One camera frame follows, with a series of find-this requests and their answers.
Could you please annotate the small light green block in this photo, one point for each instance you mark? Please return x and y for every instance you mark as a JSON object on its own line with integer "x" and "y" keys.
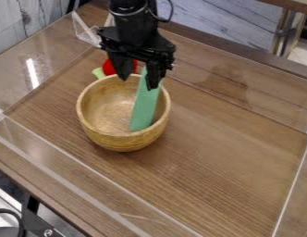
{"x": 100, "y": 73}

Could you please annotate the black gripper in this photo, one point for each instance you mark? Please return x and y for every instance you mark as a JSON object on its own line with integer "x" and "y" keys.
{"x": 156, "y": 51}

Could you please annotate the clear acrylic corner bracket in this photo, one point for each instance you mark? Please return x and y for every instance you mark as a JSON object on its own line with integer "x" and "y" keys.
{"x": 89, "y": 34}

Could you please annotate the brown wooden bowl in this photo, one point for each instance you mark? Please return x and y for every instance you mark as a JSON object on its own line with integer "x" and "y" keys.
{"x": 105, "y": 108}

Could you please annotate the metal table frame background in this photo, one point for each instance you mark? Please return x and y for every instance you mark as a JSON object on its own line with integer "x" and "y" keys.
{"x": 293, "y": 23}

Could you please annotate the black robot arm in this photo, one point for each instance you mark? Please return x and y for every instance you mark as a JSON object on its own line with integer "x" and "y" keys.
{"x": 136, "y": 17}

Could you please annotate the green rectangular stick block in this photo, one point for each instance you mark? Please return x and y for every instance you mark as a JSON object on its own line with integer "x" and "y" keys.
{"x": 145, "y": 107}

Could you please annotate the red fuzzy ball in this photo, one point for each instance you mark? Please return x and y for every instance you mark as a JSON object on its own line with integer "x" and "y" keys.
{"x": 110, "y": 70}

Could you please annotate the clear acrylic front wall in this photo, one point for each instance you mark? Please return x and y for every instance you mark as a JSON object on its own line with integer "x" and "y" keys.
{"x": 102, "y": 208}

